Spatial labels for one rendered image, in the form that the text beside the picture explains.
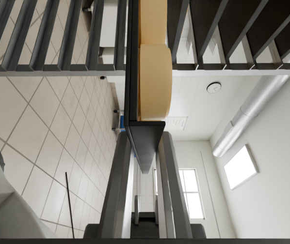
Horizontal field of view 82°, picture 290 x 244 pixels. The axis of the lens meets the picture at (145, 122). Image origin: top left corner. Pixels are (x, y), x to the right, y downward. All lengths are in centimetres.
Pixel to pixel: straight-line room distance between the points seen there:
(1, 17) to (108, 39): 183
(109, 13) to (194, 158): 464
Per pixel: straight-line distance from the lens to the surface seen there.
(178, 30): 49
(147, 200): 511
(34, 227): 34
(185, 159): 565
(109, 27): 255
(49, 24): 81
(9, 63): 75
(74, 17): 80
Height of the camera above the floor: 78
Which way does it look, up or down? level
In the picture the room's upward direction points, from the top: 90 degrees clockwise
